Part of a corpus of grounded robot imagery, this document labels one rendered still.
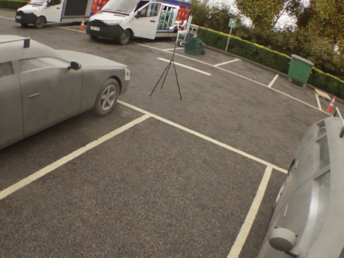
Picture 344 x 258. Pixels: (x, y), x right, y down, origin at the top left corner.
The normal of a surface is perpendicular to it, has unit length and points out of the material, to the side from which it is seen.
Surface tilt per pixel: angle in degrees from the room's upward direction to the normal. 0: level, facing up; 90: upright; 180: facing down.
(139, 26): 94
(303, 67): 94
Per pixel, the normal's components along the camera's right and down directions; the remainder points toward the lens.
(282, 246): -0.47, 0.29
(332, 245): -0.26, -0.79
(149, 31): -0.11, 0.41
